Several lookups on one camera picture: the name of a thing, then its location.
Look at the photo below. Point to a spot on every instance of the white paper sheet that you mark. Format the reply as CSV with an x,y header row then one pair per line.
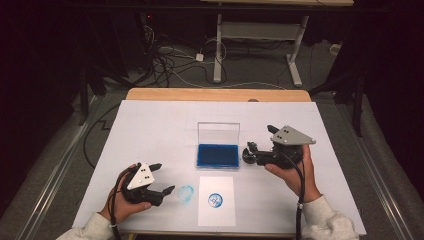
x,y
206,216

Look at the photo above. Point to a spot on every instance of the metal floor rail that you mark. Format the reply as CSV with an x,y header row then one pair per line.
x,y
388,200
50,200

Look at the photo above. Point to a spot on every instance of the person's left hand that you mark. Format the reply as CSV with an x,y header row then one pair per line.
x,y
120,208

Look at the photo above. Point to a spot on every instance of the person's right hand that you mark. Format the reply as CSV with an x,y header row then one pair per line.
x,y
300,181

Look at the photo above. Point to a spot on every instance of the white power adapter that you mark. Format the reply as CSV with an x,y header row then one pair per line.
x,y
199,57

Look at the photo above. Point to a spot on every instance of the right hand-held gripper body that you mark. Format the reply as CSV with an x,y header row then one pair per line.
x,y
290,136

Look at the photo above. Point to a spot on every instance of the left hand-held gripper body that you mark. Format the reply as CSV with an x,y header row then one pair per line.
x,y
141,178

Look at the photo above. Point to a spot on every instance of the black stand leg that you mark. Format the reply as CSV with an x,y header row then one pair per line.
x,y
357,110
83,100

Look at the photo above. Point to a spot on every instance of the round stamp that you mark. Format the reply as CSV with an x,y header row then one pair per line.
x,y
249,152

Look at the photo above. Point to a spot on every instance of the white desk frame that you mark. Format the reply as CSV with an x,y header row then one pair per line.
x,y
260,30

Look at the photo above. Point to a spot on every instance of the white table cover board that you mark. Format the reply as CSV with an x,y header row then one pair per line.
x,y
150,133

